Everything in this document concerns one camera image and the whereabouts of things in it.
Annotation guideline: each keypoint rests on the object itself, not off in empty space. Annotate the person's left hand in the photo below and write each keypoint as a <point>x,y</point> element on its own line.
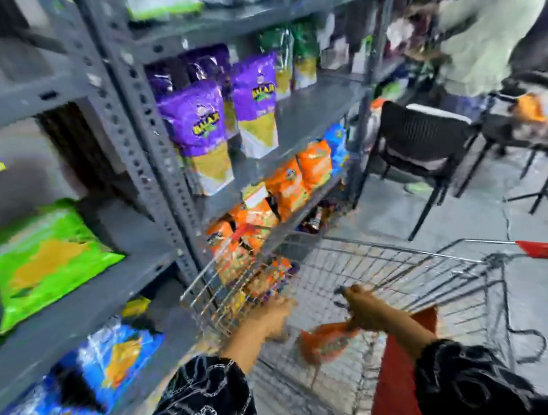
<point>268,321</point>

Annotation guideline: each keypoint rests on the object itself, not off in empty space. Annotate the grey metal shelving unit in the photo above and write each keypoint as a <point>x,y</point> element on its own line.
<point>110,135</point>
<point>292,113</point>

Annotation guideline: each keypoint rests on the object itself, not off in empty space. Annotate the person's right forearm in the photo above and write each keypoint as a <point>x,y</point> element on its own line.
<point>455,381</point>

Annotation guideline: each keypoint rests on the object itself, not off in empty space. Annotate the person's right hand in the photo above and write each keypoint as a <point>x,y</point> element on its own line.
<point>369,310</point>

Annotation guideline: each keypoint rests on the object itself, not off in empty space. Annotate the dark bottles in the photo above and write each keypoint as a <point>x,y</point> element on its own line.
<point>317,217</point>

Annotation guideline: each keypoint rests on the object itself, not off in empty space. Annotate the purple and yellow snack packet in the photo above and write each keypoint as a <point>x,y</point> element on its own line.
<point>196,124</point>
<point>160,82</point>
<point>209,66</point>
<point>256,102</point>

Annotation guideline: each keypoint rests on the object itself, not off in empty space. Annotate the person's left forearm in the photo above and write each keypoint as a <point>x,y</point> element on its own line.
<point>204,412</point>

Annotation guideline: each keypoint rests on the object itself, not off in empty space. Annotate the small blue snack packet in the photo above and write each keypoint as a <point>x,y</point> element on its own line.
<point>337,147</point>

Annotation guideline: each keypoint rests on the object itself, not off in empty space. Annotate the clear plastic packet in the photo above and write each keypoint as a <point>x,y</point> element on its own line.
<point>334,50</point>

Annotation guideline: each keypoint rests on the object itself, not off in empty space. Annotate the red cart seat flap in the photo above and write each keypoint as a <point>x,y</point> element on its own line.
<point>400,383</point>

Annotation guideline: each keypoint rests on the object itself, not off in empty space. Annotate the green and yellow standing packet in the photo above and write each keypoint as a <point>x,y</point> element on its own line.
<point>281,59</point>
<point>306,54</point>

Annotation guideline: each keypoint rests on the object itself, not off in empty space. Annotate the orange chip packet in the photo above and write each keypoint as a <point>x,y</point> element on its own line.
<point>255,217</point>
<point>315,164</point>
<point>227,255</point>
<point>287,188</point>

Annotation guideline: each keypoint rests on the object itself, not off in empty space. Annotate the black mesh chair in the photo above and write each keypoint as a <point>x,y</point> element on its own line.
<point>417,140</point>

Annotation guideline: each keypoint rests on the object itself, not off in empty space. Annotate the person's right fingers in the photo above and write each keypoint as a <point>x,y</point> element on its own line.
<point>353,302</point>

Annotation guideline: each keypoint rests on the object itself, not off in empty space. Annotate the orange bag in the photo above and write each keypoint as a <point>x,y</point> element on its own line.
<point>544,112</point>

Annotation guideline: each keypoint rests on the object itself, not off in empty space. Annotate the pile of packets in cart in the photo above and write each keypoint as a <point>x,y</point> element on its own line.
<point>261,286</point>

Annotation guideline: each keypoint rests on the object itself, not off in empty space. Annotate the person's left fingers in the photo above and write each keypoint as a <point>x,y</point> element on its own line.
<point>286,310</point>

